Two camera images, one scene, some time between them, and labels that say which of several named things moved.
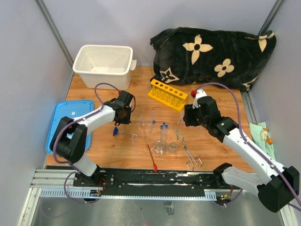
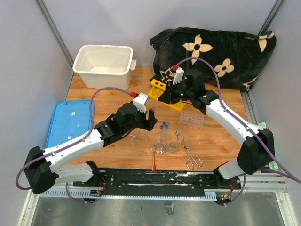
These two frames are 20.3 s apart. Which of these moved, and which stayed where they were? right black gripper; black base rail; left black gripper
Moved: right black gripper; left black gripper
Stayed: black base rail
